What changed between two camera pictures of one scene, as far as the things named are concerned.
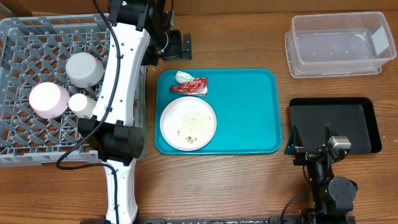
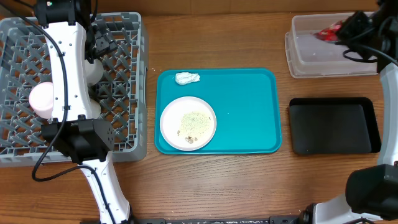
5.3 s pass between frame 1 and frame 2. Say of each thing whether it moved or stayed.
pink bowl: stayed
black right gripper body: moved
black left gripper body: moved
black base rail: stayed
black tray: stayed
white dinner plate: stayed
